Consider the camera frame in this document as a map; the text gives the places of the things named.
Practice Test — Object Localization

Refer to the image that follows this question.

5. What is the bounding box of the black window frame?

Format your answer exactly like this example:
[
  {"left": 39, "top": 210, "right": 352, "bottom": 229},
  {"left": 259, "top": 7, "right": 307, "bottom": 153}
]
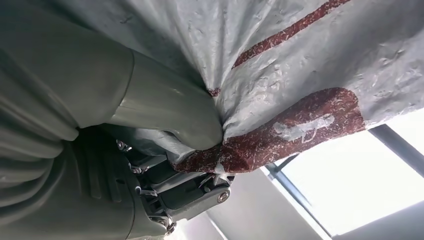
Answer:
[{"left": 264, "top": 124, "right": 424, "bottom": 239}]

